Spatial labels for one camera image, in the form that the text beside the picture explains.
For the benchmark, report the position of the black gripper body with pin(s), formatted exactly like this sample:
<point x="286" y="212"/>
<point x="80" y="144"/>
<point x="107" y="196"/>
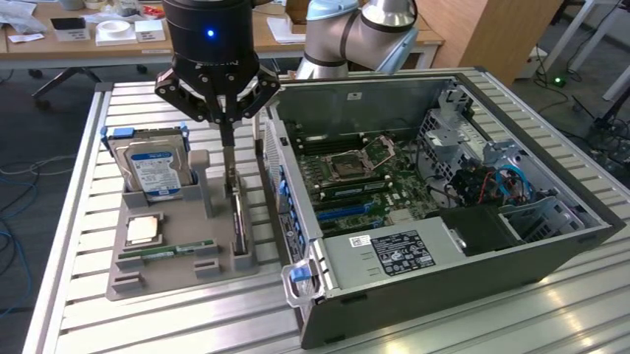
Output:
<point x="211" y="44"/>

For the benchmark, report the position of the black Nvidia graphics card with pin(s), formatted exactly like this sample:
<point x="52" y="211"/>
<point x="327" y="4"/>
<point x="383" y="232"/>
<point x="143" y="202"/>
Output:
<point x="239" y="221"/>

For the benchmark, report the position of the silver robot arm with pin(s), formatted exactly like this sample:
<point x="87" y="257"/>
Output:
<point x="334" y="37"/>

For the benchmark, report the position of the light wooden desk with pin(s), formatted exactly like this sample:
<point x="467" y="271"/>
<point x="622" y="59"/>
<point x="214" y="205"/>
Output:
<point x="74" y="47"/>
<point x="275" y="48"/>

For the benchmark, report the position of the white cube box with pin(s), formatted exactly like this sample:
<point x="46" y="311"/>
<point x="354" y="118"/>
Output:
<point x="148" y="31"/>

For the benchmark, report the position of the red and white packet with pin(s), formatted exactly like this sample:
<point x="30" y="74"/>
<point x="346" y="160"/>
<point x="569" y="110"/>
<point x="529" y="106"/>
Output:
<point x="152" y="12"/>

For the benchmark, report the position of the stack of white papers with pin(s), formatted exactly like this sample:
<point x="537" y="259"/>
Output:
<point x="286" y="33"/>

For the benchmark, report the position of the white flat box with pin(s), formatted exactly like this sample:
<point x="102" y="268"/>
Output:
<point x="115" y="40"/>

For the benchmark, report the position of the black RAM slot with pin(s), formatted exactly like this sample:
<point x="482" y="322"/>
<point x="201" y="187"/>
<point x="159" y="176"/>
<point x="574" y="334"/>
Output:
<point x="334" y="144"/>
<point x="333" y="141"/>
<point x="335" y="148"/>
<point x="333" y="137"/>

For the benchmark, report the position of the brown cardboard box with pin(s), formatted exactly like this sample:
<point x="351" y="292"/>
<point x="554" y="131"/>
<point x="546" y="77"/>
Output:
<point x="295" y="11"/>

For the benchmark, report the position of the dark grey pouch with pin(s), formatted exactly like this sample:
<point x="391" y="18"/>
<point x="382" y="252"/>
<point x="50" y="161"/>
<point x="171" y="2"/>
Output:
<point x="128" y="9"/>

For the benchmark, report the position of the white tape roll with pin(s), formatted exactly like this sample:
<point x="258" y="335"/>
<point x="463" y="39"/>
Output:
<point x="114" y="27"/>

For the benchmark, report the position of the black office chair base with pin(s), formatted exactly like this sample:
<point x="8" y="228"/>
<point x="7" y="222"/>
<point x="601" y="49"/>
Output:
<point x="64" y="79"/>

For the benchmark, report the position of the hard disk with blue label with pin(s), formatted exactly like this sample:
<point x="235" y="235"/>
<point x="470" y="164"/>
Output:
<point x="155" y="169"/>

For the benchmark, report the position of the white box with black top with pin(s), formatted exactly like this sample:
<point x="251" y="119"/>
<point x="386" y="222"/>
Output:
<point x="70" y="29"/>

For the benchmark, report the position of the white bowl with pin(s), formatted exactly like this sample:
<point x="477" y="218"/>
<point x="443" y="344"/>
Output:
<point x="95" y="3"/>

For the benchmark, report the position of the CPU socket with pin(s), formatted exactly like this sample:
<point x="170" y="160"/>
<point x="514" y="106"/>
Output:
<point x="350" y="166"/>

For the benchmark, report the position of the metal socket cover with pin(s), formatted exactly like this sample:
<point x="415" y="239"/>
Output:
<point x="373" y="151"/>

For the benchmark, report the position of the grey cup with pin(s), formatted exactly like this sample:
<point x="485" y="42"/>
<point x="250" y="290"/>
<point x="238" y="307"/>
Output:
<point x="71" y="4"/>

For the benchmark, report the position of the white paper note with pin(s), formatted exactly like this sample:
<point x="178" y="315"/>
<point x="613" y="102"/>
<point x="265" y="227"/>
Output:
<point x="27" y="38"/>

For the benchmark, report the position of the crumpled clear plastic bag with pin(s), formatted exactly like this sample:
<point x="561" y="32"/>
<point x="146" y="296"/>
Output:
<point x="22" y="18"/>

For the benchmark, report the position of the blue expansion slot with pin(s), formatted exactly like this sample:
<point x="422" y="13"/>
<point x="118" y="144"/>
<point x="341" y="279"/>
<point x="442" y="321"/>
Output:
<point x="345" y="208"/>

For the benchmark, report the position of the green motherboard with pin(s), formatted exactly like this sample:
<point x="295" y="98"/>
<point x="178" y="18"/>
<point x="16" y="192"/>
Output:
<point x="394" y="191"/>

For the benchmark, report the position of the silver CPU chip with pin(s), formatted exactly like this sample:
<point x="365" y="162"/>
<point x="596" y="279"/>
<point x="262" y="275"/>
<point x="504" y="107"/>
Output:
<point x="143" y="230"/>

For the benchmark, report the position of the perforated metal drive cage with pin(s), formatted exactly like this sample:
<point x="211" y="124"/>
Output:
<point x="443" y="147"/>

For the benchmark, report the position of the silver chipset heatsink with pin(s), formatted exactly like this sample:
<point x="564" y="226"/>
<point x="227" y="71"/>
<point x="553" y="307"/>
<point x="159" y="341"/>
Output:
<point x="403" y="217"/>

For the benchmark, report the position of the grey power supply unit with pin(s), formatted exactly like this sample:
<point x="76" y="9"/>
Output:
<point x="345" y="258"/>

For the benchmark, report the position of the wooden cabinet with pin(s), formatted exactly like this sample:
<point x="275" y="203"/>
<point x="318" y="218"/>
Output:
<point x="491" y="37"/>

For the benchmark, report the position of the grey parts rack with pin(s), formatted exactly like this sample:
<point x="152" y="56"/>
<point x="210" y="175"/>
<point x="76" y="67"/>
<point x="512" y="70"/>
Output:
<point x="182" y="273"/>

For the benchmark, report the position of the blue case release latch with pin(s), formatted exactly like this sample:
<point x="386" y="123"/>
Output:
<point x="298" y="275"/>

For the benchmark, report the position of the black device with green light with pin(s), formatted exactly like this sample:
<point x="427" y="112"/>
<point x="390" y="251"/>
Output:
<point x="558" y="81"/>

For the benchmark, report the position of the open black PC case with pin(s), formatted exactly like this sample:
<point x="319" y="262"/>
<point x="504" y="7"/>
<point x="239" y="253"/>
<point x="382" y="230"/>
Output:
<point x="443" y="295"/>

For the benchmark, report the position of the metal disk bay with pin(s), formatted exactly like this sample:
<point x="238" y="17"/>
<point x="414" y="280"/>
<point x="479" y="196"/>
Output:
<point x="541" y="221"/>

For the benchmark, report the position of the black tripod stand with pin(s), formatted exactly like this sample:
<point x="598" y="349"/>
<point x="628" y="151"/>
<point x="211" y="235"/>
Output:
<point x="608" y="118"/>

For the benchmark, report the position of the blue disk carrier frame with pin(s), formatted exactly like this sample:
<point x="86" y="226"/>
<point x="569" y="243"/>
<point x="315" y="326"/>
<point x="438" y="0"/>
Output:
<point x="124" y="132"/>

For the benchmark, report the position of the white metal table frame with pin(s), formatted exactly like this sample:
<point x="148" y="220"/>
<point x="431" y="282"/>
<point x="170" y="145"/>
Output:
<point x="566" y="37"/>

